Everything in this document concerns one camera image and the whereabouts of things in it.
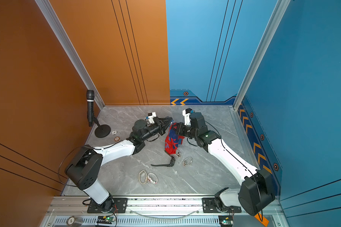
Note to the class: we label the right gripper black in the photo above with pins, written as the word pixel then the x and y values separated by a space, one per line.
pixel 181 130

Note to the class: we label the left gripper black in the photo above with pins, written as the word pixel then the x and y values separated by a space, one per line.
pixel 157 123

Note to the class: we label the red and blue cloth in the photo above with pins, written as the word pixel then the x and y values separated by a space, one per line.
pixel 172 141

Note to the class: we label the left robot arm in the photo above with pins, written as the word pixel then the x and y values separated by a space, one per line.
pixel 84 168

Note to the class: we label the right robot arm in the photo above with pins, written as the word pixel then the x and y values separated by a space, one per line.
pixel 256 188

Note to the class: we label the rose gold watch upper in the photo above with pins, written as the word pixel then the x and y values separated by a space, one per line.
pixel 178 153

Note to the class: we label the pink white watch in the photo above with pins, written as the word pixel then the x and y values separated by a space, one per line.
pixel 152 178

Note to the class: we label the beige band watch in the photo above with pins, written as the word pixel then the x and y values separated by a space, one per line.
pixel 143 177

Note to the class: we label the black microphone on stand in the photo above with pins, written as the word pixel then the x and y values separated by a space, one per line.
pixel 102 130

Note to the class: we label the green circuit board right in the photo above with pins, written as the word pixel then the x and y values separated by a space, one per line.
pixel 226 221

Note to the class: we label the green circuit board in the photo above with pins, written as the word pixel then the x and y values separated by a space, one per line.
pixel 226 221
pixel 106 221

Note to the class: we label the green circuit board left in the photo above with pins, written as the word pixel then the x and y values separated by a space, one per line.
pixel 106 221

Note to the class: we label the orange toy brick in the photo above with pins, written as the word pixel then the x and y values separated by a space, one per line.
pixel 263 220

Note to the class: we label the silver tape roll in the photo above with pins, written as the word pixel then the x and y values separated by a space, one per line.
pixel 74 221

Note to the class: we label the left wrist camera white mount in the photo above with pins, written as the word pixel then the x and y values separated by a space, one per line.
pixel 150 118

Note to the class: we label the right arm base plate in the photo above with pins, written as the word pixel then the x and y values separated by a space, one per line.
pixel 214 205

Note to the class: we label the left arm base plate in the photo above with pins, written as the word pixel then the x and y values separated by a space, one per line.
pixel 119 205

